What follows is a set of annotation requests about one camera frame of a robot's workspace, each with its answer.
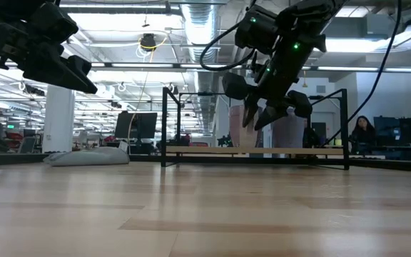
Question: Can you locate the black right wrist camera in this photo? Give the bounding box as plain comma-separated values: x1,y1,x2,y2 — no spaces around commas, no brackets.
234,4,282,55

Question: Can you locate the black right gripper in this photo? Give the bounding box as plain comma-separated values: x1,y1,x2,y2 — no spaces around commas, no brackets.
222,31,327,131

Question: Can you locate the black looped camera cable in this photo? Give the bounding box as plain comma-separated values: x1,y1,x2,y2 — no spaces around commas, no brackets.
199,20,257,71

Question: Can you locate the purple white mug brown rim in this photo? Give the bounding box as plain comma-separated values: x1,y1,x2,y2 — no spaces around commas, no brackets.
228,104,264,148

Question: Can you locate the black computer monitor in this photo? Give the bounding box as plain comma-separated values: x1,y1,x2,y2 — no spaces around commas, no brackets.
114,111,158,140

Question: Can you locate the black aluminium table frame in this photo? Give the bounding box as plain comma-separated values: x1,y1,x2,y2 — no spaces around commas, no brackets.
0,152,411,175

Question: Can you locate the grey office chair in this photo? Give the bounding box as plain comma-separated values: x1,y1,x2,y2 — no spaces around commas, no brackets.
17,136,37,154

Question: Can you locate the black ceiling device yellow cord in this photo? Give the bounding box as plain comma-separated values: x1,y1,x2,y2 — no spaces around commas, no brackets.
139,32,167,53

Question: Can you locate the silver ventilation duct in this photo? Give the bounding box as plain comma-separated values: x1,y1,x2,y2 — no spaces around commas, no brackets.
180,3,221,64

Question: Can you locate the blue-grey ceramic mug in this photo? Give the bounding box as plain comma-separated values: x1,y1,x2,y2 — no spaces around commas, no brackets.
270,106,306,149

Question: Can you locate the black-framed wooden shelf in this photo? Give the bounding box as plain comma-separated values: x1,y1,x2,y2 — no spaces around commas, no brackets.
161,86,350,171

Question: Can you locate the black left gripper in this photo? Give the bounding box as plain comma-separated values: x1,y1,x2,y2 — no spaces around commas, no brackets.
0,1,98,95

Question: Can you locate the white building pillar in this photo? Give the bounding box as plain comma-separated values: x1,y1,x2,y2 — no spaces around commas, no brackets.
42,84,76,153

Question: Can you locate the long black arm cable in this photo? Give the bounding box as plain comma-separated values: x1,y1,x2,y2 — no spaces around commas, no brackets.
320,0,403,148

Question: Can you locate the grey folded cloth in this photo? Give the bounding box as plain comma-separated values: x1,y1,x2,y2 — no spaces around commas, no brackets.
43,146,131,168

